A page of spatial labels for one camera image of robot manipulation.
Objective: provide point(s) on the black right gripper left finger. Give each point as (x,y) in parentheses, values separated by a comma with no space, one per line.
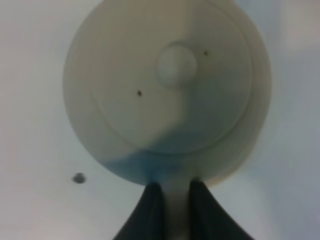
(147,221)

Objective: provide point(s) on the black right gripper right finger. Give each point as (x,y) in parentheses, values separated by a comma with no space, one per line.
(208,220)

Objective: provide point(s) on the beige ceramic teapot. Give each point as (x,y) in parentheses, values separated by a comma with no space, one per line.
(168,91)

